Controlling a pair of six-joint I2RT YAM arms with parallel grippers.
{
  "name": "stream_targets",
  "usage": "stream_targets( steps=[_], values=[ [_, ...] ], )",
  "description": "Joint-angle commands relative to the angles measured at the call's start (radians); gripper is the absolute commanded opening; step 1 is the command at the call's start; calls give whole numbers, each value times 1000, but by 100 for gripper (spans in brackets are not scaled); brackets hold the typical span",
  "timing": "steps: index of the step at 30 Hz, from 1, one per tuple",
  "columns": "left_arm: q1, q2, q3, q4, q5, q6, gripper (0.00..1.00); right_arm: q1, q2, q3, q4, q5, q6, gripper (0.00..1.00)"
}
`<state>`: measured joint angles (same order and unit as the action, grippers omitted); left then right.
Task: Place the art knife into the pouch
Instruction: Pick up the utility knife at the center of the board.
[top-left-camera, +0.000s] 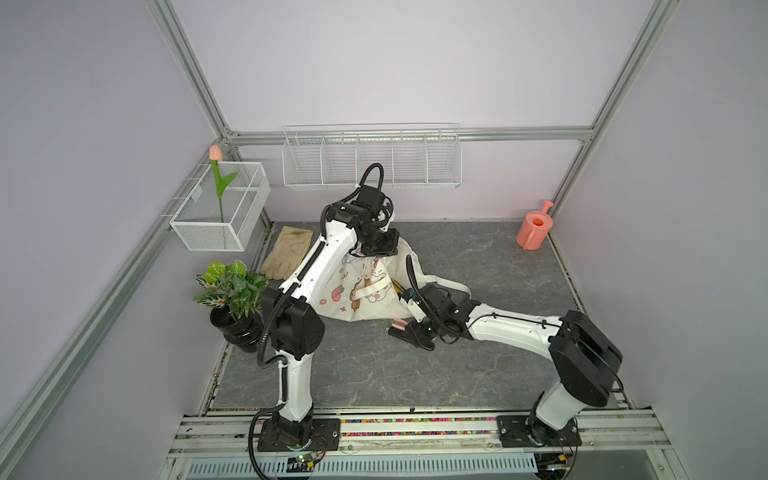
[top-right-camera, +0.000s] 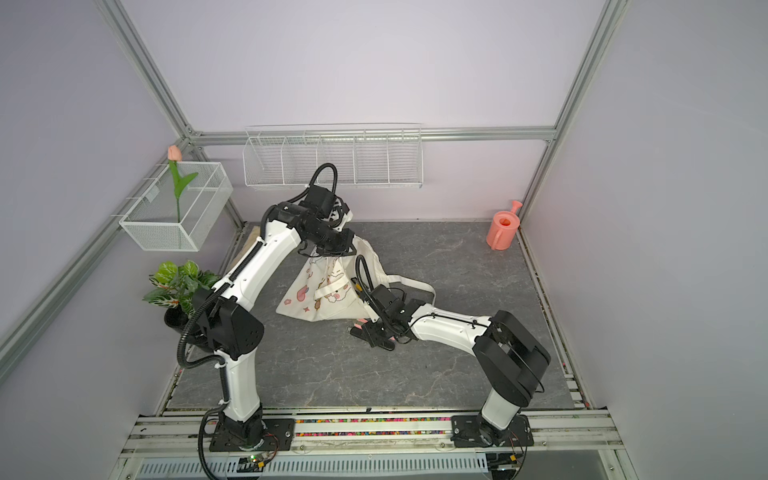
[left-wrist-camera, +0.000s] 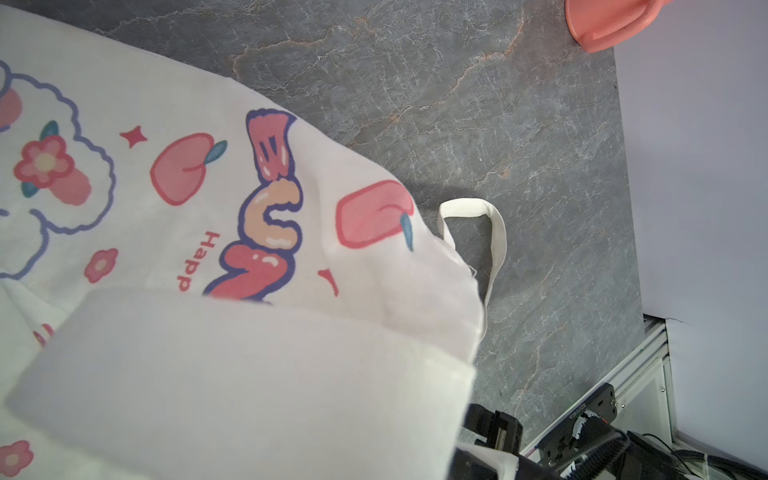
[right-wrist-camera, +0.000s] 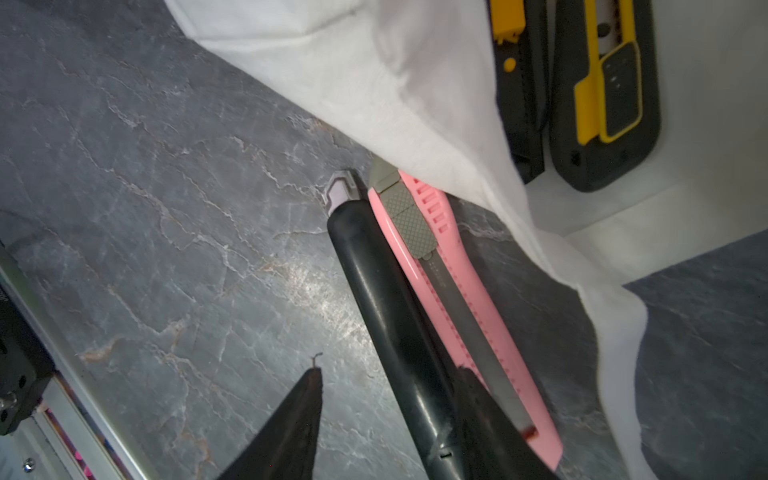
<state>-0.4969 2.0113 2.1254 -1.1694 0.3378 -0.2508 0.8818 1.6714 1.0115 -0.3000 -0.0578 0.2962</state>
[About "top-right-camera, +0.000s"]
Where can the pink artificial tulip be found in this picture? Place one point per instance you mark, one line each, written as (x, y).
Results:
(180, 182)

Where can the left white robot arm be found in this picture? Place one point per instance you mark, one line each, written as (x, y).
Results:
(222, 329)

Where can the white wire wall shelf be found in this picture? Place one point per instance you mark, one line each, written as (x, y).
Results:
(364, 154)

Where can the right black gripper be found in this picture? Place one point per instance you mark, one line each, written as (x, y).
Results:
(367, 334)

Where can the green potted plant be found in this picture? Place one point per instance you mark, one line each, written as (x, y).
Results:
(173, 288)

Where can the pink watering can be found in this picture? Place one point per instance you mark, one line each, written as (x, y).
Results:
(504, 227)

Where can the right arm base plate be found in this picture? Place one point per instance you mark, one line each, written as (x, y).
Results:
(472, 431)

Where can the white vented cable tray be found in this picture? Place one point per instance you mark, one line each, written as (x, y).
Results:
(342, 466)

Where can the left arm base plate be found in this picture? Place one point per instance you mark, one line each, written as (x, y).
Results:
(261, 434)

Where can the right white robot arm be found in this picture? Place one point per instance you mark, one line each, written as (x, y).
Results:
(512, 359)

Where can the white wire basket left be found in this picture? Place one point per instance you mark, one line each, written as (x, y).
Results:
(151, 219)

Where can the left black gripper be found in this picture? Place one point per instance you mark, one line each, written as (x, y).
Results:
(345, 248)

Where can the white cartoon tote bag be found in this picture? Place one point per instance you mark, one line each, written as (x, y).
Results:
(323, 290)

